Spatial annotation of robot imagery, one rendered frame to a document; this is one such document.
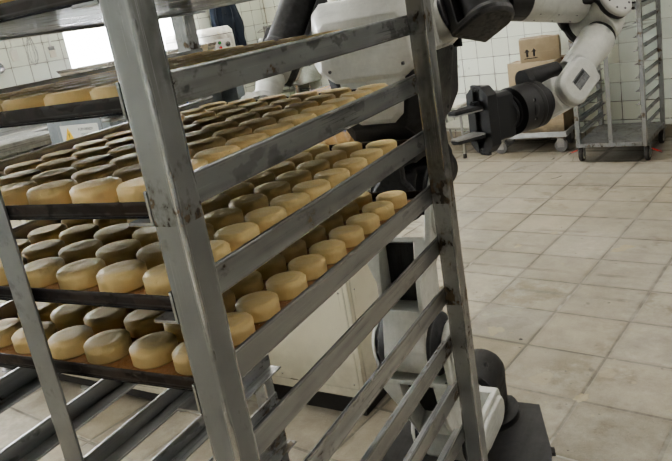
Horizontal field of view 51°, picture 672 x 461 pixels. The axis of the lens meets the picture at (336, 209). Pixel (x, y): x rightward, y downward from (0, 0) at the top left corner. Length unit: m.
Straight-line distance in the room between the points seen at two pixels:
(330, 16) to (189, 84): 0.85
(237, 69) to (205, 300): 0.23
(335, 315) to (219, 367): 1.73
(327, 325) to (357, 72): 1.16
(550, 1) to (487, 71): 4.90
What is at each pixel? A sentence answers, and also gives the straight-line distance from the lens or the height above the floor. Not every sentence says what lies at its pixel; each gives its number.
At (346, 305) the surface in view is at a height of 0.44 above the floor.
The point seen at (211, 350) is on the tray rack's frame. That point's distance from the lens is 0.62.
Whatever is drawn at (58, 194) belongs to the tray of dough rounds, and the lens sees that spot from 0.74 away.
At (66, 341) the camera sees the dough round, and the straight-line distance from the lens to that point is 0.84.
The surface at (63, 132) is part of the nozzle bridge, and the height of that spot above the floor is 1.11.
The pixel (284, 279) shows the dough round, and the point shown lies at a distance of 0.85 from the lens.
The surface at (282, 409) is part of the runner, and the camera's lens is 0.78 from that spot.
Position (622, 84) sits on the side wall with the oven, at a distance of 6.00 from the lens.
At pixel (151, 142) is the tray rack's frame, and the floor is 1.29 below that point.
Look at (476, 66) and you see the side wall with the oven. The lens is 6.42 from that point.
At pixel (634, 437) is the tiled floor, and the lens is 2.37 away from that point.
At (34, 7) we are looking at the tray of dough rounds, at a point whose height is 1.41.
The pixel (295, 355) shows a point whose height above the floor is 0.22.
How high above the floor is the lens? 1.36
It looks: 16 degrees down
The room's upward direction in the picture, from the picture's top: 10 degrees counter-clockwise
